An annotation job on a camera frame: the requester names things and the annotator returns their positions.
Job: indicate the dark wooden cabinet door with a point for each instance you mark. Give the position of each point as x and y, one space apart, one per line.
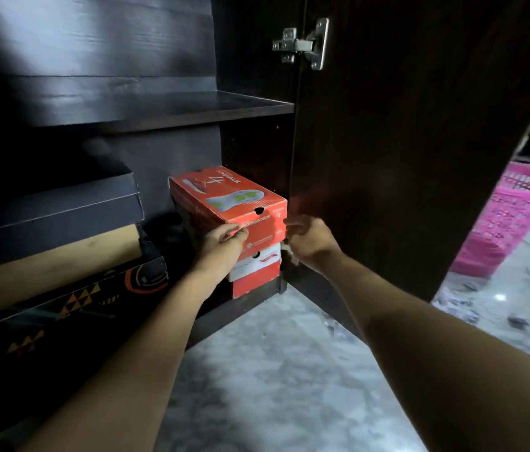
411 160

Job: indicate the tan cardboard shoe box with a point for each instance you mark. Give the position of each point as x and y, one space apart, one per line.
48 273

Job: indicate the person's left hand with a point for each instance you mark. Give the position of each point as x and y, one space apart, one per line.
220 254

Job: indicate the person's left forearm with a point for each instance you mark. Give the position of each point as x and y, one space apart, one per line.
119 381

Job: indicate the black patterned shoe box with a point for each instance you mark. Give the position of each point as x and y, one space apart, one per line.
81 305

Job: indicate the person's right forearm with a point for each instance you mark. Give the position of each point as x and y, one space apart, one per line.
434 353

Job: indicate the person's right hand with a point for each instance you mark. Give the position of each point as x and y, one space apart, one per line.
314 242

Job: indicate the white Skechers Arch box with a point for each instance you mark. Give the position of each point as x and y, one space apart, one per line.
255 273

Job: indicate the orange-red shoe box sneaker print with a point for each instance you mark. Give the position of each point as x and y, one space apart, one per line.
218 192

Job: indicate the dark wooden cabinet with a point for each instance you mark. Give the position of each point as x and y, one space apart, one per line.
105 42

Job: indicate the black Onitsuka Tiger box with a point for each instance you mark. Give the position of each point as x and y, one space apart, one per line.
58 211

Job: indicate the pink plastic waste basket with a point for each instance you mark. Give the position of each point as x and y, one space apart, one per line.
505 221

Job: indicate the silver metal cabinet hinge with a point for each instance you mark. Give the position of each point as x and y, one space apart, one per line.
314 44

